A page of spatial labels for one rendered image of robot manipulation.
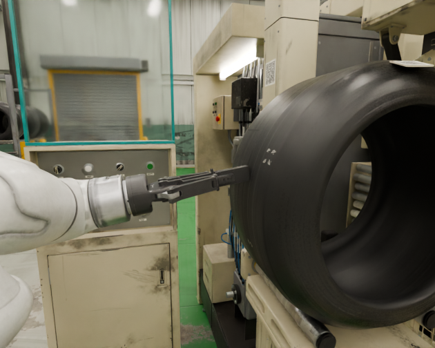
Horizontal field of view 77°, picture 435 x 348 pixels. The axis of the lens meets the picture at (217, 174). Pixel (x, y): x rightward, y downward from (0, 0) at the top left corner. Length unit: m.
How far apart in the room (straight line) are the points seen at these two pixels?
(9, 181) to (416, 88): 0.62
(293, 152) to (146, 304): 1.05
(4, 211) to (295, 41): 0.83
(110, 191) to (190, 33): 9.90
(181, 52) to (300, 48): 9.27
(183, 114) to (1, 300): 9.24
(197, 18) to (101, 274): 9.72
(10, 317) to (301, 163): 0.75
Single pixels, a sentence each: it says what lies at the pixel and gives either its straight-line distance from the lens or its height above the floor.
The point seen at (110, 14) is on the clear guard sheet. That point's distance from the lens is 1.24.
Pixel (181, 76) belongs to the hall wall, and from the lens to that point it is 9.97.
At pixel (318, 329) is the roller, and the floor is 0.92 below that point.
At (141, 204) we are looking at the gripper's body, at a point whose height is 1.21.
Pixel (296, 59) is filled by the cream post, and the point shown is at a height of 1.54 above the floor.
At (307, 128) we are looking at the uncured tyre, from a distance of 0.50.
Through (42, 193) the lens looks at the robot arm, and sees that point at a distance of 0.36.
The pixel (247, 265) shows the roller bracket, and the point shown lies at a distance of 0.93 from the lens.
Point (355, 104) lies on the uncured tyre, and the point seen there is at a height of 1.38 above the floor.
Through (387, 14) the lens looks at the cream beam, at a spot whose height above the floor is 1.65.
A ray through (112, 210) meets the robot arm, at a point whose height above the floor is 1.20.
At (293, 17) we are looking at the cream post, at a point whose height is 1.66.
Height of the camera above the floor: 1.34
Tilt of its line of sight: 10 degrees down
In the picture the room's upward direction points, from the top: straight up
